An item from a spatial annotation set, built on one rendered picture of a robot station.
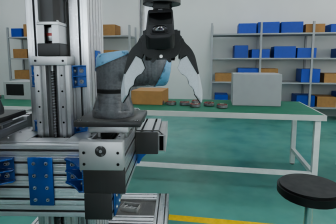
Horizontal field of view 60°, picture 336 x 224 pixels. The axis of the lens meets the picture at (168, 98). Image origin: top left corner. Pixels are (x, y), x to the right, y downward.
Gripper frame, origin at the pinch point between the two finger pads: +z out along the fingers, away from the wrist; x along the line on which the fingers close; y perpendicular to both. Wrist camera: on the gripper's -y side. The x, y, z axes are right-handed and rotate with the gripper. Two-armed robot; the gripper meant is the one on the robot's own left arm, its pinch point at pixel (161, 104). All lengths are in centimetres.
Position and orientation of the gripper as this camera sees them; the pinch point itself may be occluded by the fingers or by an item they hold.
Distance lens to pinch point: 55.2
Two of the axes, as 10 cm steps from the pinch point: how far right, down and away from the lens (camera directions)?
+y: 0.3, -1.3, 9.9
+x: -10.0, 0.0, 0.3
